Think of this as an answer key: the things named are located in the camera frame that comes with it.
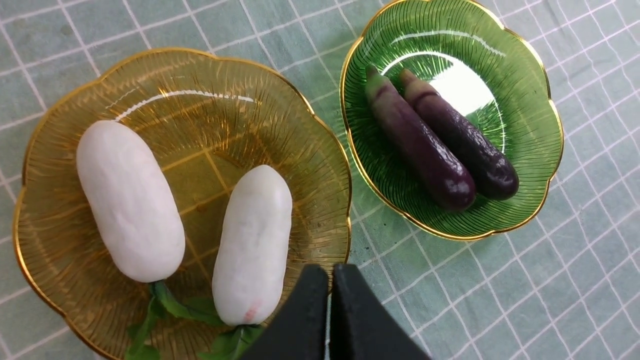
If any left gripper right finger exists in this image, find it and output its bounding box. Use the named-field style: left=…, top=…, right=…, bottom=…
left=330, top=263, right=430, bottom=360

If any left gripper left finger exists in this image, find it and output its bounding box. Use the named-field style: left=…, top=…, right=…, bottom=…
left=241, top=264, right=329, bottom=360

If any white radish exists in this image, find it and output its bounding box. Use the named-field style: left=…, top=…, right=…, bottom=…
left=76, top=120, right=222, bottom=360
left=197, top=164, right=293, bottom=360

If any lighter purple eggplant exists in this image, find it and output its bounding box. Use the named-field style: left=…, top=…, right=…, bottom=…
left=365, top=64, right=477, bottom=212

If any dark purple eggplant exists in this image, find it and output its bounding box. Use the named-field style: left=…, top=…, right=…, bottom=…
left=398, top=68, right=520, bottom=201

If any green checkered tablecloth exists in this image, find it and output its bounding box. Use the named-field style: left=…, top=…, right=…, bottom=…
left=0, top=0, right=640, bottom=360

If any amber ribbed glass plate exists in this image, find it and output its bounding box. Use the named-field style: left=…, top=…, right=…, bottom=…
left=13, top=48, right=352, bottom=360

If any green ribbed glass plate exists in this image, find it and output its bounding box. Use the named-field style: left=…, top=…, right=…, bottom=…
left=339, top=0, right=564, bottom=242

